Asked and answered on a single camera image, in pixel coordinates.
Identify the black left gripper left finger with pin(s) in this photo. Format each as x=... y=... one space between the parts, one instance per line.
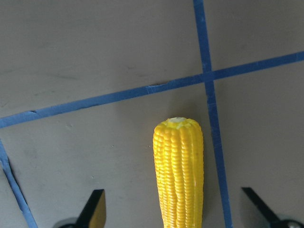
x=93 y=215

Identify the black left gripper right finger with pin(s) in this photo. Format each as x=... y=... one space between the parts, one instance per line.
x=273 y=220

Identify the yellow corn cob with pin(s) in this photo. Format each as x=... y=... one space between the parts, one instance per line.
x=178 y=159

